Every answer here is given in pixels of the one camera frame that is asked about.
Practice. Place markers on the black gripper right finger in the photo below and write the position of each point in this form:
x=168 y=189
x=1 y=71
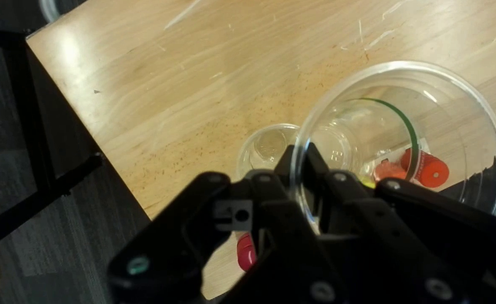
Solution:
x=405 y=247

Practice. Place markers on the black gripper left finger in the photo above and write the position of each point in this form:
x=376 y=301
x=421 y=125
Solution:
x=168 y=247

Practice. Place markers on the clear plastic cup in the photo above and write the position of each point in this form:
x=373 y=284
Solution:
x=266 y=149
x=243 y=162
x=472 y=111

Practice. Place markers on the yellow toy peg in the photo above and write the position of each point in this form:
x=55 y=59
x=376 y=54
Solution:
x=366 y=181

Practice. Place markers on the red toy apple green leaf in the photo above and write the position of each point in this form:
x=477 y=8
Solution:
x=246 y=252

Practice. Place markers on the orange toy peg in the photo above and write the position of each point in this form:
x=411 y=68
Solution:
x=391 y=169

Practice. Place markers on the black table leg frame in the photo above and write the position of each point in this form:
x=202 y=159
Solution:
x=33 y=111

